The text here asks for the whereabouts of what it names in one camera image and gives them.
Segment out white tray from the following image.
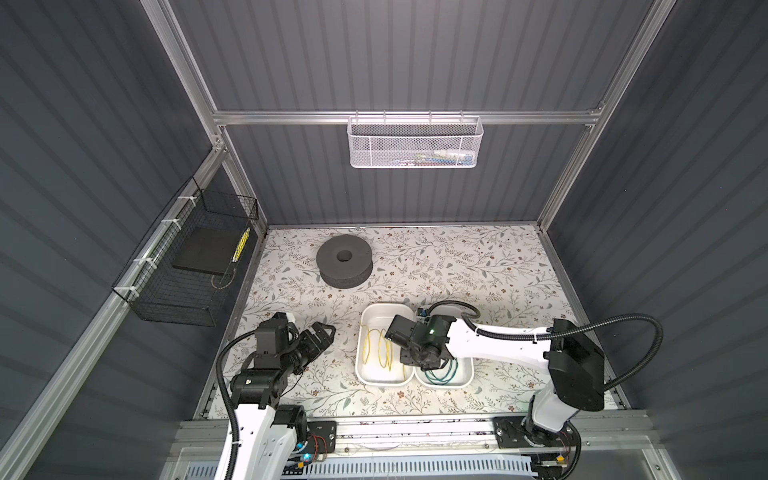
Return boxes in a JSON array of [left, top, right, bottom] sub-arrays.
[[415, 358, 474, 390], [355, 303, 415, 388]]

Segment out grey perforated cable spool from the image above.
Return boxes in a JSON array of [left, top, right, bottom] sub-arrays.
[[316, 234, 373, 289]]

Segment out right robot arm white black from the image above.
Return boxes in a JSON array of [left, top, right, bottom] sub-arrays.
[[385, 300, 664, 448]]

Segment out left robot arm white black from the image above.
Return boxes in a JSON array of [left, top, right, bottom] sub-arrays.
[[215, 312, 336, 479]]

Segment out black flat pad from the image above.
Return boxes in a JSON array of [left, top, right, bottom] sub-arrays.
[[171, 227, 241, 276]]

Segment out items in white basket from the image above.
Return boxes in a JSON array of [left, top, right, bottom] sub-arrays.
[[395, 149, 476, 167]]

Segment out green cable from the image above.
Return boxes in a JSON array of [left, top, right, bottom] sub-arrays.
[[424, 358, 460, 385]]

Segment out black wire basket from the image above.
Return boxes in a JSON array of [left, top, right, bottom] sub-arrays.
[[113, 182, 259, 327]]

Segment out white wire mesh basket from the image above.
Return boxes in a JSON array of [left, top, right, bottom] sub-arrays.
[[346, 115, 484, 169]]

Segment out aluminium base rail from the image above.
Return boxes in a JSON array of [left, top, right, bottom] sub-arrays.
[[158, 413, 682, 480]]

